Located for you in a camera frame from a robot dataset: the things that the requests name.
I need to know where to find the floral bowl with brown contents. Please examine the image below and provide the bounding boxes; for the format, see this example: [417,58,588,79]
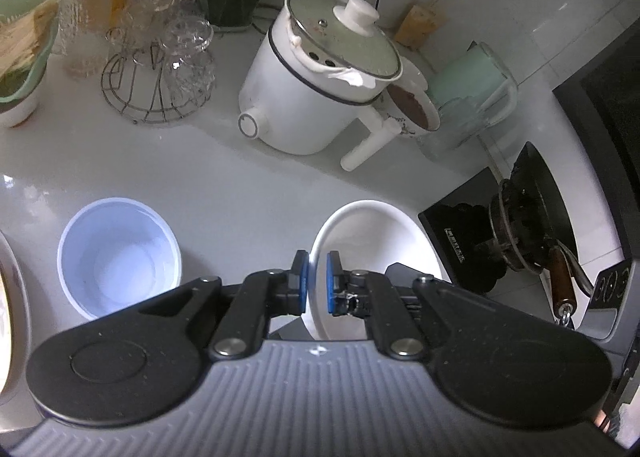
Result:
[382,57,443,138]

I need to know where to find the metal stove burner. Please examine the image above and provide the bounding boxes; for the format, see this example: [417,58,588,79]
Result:
[487,177,556,273]

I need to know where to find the black glass stove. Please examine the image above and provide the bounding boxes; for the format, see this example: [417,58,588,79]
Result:
[417,170,506,295]

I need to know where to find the clear glass container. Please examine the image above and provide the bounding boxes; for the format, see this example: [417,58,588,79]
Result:
[417,97,488,163]

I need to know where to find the black pan with wooden handle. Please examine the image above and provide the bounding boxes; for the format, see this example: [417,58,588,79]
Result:
[510,140,596,325]

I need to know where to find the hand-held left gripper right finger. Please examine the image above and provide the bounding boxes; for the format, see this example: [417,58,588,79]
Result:
[326,249,501,363]

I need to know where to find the dark grey panel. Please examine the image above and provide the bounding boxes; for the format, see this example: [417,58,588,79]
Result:
[550,32,640,268]

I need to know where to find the dry noodles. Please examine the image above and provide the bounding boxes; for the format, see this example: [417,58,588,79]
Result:
[0,0,58,80]

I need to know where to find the textured clear glass jar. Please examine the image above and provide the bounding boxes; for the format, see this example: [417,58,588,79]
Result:
[59,0,118,78]

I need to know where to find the white electric pot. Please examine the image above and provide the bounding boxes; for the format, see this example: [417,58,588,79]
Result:
[237,0,403,173]

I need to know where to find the glass pot lid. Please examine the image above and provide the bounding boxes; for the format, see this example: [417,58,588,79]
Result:
[285,0,403,83]

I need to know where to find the white ceramic bowl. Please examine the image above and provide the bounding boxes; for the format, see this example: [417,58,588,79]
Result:
[0,82,48,129]

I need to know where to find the white plastic bowl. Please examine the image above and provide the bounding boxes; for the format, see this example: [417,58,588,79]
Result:
[56,197,183,322]

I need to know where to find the clear drinking glass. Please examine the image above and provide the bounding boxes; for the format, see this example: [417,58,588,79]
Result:
[160,14,217,103]
[117,0,183,38]

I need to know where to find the wooden block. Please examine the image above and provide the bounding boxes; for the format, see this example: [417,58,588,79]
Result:
[392,2,448,50]

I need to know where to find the white plate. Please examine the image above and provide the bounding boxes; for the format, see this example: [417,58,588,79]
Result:
[310,200,446,342]

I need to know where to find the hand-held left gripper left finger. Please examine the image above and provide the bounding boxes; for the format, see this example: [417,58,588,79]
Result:
[137,249,311,360]

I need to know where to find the green colander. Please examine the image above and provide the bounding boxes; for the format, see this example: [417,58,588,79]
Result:
[0,0,60,103]

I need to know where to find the floral plate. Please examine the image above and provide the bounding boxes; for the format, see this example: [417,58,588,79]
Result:
[0,232,32,405]

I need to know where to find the wire glass rack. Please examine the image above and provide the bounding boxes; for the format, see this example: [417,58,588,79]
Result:
[100,27,216,125]

